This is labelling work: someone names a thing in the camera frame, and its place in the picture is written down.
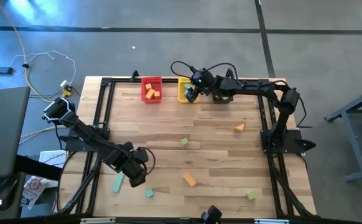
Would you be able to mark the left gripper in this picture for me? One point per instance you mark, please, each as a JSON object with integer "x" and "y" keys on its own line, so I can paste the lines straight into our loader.
{"x": 128, "y": 161}

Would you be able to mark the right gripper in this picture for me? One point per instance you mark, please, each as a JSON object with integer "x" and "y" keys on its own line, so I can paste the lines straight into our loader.
{"x": 215, "y": 89}

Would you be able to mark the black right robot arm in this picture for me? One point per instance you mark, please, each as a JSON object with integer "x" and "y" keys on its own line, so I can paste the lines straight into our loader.
{"x": 255, "y": 87}

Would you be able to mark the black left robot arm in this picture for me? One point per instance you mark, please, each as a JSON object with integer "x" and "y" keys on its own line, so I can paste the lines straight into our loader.
{"x": 84, "y": 133}

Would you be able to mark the yellow plastic basket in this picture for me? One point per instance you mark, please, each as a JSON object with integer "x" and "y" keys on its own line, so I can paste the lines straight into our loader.
{"x": 181, "y": 96}

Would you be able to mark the teal cube block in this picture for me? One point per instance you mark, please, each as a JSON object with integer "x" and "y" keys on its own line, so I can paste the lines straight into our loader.
{"x": 149, "y": 193}

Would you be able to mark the long teal block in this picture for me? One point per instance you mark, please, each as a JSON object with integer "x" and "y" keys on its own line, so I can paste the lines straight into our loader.
{"x": 118, "y": 182}

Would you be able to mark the black plastic basket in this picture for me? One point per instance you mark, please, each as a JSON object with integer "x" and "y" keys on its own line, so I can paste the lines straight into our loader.
{"x": 223, "y": 100}

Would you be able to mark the orange cube block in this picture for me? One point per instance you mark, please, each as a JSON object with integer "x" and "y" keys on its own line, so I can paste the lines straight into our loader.
{"x": 157, "y": 94}
{"x": 148, "y": 86}

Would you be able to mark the green cube block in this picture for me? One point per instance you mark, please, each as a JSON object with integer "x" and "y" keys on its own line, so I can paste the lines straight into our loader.
{"x": 251, "y": 195}
{"x": 184, "y": 142}

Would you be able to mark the red plastic basket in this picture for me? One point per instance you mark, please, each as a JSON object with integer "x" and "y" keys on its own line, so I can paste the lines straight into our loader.
{"x": 145, "y": 99}

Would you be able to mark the orange triangular block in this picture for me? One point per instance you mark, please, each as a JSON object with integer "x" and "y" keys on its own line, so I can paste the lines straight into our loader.
{"x": 240, "y": 128}

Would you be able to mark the small black clamp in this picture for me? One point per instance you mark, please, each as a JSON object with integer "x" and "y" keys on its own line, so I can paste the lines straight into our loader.
{"x": 135, "y": 76}

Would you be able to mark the white paper box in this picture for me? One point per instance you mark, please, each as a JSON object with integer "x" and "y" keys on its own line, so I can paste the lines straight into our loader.
{"x": 52, "y": 157}

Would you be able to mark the printed paper bag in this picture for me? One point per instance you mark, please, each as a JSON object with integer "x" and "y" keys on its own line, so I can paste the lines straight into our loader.
{"x": 33, "y": 189}

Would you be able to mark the yellow connector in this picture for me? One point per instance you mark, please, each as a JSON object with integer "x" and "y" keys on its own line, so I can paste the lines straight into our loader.
{"x": 66, "y": 93}

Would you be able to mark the white plug adapter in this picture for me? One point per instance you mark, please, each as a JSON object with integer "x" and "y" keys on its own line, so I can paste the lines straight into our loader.
{"x": 65, "y": 83}

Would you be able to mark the black mouse with light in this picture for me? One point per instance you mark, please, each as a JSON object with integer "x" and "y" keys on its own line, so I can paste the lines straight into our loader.
{"x": 8, "y": 193}

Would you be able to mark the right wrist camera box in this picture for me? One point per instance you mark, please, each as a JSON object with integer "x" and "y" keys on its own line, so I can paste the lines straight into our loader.
{"x": 202, "y": 76}

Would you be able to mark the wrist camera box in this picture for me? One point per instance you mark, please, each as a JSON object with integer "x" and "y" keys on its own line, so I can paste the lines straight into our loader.
{"x": 142, "y": 155}
{"x": 202, "y": 76}

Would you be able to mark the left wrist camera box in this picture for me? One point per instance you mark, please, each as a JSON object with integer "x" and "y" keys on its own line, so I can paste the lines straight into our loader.
{"x": 142, "y": 155}

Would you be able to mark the silver metal bracket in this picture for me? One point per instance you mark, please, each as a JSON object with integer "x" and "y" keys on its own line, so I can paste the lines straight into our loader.
{"x": 271, "y": 221}
{"x": 97, "y": 221}

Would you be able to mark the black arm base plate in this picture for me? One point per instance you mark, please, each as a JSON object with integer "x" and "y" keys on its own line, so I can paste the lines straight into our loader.
{"x": 72, "y": 145}
{"x": 293, "y": 148}

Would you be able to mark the grey metal table frame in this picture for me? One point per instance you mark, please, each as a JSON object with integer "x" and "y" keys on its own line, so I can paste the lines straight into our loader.
{"x": 349, "y": 106}

